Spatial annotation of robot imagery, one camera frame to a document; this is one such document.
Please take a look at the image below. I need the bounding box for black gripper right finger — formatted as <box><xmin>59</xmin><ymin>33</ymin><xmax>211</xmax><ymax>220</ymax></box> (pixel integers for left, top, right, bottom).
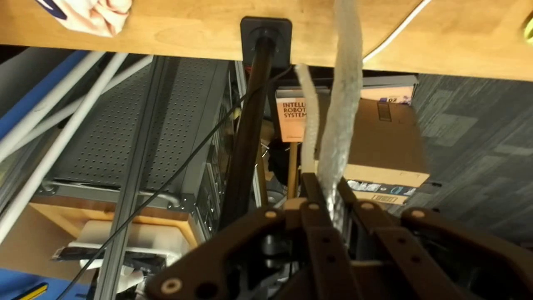
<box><xmin>338</xmin><ymin>178</ymin><xmax>533</xmax><ymax>300</ymax></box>

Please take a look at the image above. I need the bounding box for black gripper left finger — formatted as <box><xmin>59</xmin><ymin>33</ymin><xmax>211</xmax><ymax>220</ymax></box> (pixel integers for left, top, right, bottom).
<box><xmin>144</xmin><ymin>171</ymin><xmax>363</xmax><ymax>300</ymax></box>

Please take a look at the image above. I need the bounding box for white plastic pipe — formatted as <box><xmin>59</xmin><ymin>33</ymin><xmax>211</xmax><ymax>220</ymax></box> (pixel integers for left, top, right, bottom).
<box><xmin>0</xmin><ymin>50</ymin><xmax>106</xmax><ymax>163</ymax></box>
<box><xmin>0</xmin><ymin>51</ymin><xmax>129</xmax><ymax>243</ymax></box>

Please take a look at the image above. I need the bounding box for cardboard box with black tape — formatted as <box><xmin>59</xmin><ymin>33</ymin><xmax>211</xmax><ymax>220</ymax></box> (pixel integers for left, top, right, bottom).
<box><xmin>306</xmin><ymin>73</ymin><xmax>433</xmax><ymax>208</ymax></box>

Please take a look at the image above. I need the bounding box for thick white braided rope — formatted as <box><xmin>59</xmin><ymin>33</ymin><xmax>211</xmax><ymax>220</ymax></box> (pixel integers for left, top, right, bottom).
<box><xmin>293</xmin><ymin>0</ymin><xmax>366</xmax><ymax>223</ymax></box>

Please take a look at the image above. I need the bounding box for black pole stand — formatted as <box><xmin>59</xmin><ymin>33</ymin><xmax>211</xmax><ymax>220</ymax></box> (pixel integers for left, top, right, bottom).
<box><xmin>218</xmin><ymin>15</ymin><xmax>294</xmax><ymax>230</ymax></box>

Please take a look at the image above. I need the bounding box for grey workbench with wooden top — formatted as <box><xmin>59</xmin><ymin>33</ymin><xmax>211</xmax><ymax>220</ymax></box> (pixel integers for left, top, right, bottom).
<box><xmin>29</xmin><ymin>55</ymin><xmax>241</xmax><ymax>280</ymax></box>

